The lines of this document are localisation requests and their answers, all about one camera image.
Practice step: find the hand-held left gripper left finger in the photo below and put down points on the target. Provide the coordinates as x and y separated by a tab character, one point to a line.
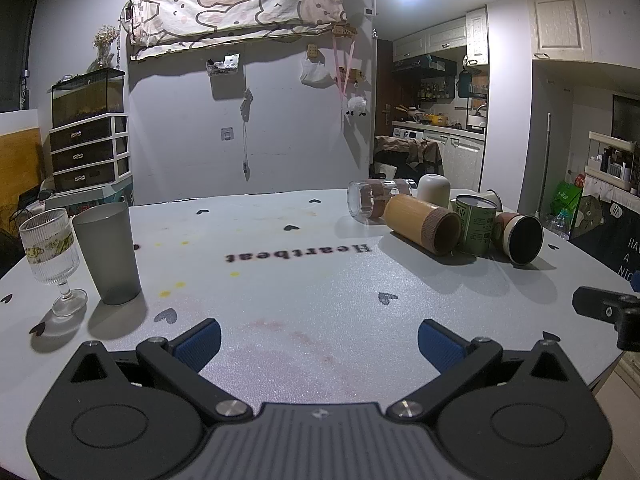
201	344

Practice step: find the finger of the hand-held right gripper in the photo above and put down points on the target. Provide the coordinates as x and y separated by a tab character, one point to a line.
602	305

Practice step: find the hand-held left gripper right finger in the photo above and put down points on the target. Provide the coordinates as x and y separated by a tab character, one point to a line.
439	345

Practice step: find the brown and white cup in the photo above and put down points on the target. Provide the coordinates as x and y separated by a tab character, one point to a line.
522	240

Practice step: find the bamboo cup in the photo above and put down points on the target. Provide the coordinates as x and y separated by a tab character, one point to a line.
417	222

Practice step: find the grey plastic cup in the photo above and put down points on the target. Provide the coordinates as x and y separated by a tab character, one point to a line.
107	255

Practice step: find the white paper cup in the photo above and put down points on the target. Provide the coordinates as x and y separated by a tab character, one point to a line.
492	199

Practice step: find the white matte cup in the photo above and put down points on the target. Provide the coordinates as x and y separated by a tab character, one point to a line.
434	191

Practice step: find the black printed cloth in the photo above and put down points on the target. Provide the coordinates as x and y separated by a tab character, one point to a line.
607	232

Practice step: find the clear water bottle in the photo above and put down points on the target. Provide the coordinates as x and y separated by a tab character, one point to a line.
562	225

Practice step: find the green bag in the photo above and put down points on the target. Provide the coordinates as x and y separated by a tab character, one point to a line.
567	200

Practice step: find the green printed can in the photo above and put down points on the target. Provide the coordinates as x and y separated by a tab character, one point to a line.
475	227

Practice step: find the white storage rack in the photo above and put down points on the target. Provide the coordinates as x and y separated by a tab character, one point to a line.
612	160

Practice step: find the clear glass jar lying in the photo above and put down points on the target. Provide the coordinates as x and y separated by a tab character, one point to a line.
372	200

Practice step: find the ribbed glass goblet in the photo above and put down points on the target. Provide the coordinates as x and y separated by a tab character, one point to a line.
47	255

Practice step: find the white kitchen base cabinet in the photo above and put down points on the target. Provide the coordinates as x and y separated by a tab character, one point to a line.
462	160

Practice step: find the chair with brown jacket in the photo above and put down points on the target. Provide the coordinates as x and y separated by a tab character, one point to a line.
415	152

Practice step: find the white drawer unit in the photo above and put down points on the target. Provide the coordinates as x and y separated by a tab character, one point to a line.
87	155

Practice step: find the yellow pot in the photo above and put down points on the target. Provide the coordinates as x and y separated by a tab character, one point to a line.
436	120

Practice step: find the wooden board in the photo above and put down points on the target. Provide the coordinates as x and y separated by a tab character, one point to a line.
17	170

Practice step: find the white plush toy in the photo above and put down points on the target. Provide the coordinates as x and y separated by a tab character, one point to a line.
357	105

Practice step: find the brown door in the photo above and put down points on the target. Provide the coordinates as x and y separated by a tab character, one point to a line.
384	90

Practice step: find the glass fish tank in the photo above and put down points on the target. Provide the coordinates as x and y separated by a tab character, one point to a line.
87	97

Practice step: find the black range hood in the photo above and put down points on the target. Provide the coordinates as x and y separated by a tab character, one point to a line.
425	63

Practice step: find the white cabinet door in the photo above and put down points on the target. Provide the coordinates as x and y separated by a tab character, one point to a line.
560	22

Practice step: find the pink ribbon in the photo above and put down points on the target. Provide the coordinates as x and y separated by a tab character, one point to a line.
344	67

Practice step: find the white hanging bag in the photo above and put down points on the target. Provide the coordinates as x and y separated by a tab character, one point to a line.
315	72

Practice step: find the vase of dried flowers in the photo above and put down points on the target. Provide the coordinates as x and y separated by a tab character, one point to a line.
105	42

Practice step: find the printed blanket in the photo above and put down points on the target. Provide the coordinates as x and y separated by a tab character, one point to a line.
235	7

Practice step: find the wall hook plate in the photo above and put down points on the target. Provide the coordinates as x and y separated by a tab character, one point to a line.
227	133

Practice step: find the small wall shelf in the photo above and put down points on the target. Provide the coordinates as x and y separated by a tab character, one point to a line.
223	65

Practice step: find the white kitchen wall cabinets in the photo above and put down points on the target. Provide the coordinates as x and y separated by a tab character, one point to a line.
445	35

